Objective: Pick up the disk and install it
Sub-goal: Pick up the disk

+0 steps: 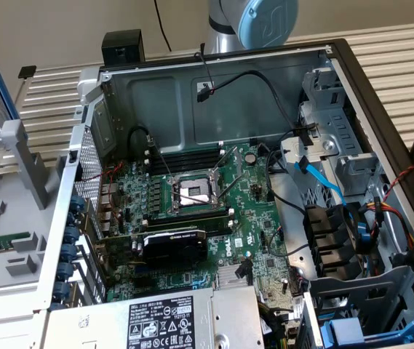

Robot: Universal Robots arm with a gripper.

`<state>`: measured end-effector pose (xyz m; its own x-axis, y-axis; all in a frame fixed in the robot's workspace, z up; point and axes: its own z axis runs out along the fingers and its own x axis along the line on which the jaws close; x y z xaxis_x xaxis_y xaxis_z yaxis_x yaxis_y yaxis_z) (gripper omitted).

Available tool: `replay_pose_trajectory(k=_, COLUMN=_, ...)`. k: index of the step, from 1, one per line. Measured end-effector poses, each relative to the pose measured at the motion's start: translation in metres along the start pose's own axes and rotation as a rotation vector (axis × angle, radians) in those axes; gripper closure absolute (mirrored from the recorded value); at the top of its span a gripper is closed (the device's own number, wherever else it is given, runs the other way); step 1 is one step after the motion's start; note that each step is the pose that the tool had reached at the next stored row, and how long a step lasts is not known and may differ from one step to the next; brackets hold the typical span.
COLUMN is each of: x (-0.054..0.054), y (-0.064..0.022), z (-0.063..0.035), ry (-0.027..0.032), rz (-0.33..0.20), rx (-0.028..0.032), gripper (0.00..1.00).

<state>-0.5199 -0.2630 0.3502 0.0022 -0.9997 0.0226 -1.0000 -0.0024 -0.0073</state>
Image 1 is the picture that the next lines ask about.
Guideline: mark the green motherboard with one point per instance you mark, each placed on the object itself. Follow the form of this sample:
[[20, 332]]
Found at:
[[243, 218]]

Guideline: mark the open PC case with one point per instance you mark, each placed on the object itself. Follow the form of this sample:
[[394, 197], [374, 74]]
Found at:
[[155, 105]]

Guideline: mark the round coin battery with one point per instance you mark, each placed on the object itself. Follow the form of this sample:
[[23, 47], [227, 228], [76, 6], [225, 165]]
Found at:
[[251, 157]]

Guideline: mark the black plastic shroud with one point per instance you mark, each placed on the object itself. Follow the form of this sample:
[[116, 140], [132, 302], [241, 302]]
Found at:
[[326, 232]]

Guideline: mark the black graphics card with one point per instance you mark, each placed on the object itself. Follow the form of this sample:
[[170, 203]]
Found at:
[[174, 251]]

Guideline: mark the black table end cap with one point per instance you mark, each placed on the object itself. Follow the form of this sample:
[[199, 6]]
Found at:
[[27, 71]]

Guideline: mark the black box bracket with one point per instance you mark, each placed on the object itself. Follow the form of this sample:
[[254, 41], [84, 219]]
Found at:
[[123, 43]]

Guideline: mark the thin locking lever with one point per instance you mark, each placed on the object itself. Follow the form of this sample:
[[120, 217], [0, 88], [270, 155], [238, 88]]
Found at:
[[161, 156]]

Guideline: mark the CPU socket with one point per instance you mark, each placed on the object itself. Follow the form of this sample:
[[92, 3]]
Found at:
[[192, 192]]

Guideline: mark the metal socket cover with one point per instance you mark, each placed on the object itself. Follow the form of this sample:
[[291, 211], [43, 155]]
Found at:
[[234, 160]]

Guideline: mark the grey parts rack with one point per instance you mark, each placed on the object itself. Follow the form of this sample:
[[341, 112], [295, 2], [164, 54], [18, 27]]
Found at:
[[17, 225]]

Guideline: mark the silver power supply unit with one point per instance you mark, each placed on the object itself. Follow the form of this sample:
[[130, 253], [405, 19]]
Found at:
[[163, 320]]

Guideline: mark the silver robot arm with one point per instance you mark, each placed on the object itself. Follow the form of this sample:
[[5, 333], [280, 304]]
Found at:
[[221, 22]]

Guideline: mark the silver chipset heatsink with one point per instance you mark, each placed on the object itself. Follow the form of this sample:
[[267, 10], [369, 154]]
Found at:
[[226, 276]]

